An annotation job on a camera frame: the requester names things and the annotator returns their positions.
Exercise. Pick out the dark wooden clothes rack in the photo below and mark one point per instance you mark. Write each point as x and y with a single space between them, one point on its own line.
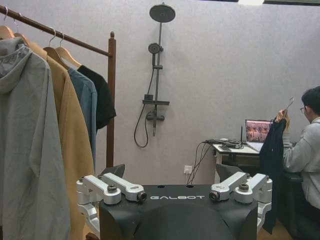
111 75

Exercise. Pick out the black seat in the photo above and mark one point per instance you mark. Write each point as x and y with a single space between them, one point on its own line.
295 200

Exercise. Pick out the open laptop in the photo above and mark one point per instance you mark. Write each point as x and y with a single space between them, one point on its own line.
256 132

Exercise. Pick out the black t-shirt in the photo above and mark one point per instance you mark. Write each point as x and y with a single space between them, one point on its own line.
102 95

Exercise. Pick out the person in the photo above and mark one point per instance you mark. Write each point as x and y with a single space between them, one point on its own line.
306 147

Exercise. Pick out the dark garment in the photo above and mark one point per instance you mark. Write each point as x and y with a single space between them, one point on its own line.
271 170

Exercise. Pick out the tan coat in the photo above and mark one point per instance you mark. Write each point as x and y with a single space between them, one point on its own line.
72 130

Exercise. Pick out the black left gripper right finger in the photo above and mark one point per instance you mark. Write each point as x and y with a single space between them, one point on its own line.
246 186

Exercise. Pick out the dark shower riser pipe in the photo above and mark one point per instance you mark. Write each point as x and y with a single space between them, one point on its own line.
159 35

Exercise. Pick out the white wall socket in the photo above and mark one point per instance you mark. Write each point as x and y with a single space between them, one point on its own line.
187 169

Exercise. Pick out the dark shower shelf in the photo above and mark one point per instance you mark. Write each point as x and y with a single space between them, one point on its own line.
156 102

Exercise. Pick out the wooden hanger with metal hook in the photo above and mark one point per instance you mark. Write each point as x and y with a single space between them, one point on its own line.
5 31
67 56
288 103
22 37
53 53

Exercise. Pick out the ceiling light panel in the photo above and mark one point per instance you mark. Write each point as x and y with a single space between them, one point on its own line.
250 2

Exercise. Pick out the grey hooded jacket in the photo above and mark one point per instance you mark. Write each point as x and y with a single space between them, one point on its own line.
27 125

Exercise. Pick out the round dark shower head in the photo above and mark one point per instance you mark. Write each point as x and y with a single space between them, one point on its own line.
162 12

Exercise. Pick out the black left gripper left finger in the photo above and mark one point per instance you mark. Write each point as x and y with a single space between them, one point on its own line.
112 186

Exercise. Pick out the white desk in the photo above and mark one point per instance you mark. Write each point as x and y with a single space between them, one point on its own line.
237 152

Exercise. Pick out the dark shower mixer valve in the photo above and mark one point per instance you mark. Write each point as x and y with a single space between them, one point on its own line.
155 117

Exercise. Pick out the blue shirt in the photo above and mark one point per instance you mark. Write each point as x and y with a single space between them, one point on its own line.
86 100

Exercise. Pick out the black antenna stick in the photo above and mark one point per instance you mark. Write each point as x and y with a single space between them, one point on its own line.
241 136

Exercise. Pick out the dark hand shower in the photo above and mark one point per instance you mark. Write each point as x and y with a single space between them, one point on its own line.
153 48

